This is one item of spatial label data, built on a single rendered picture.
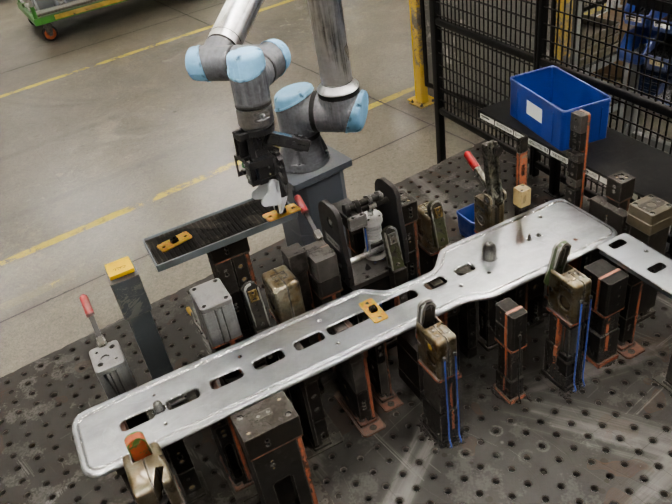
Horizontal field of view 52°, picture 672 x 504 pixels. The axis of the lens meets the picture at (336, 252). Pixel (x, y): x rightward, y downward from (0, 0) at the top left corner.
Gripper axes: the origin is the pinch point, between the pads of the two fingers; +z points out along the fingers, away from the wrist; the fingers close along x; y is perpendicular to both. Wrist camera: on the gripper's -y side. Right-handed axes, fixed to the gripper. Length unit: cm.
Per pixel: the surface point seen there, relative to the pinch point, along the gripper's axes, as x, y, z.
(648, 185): 29, -95, 20
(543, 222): 18, -66, 25
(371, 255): -1.2, -23.8, 25.1
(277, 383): 19.9, 17.4, 29.0
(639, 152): 16, -108, 19
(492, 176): 7, -59, 12
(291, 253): -5.5, -3.3, 17.2
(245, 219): -18.2, 1.6, 10.8
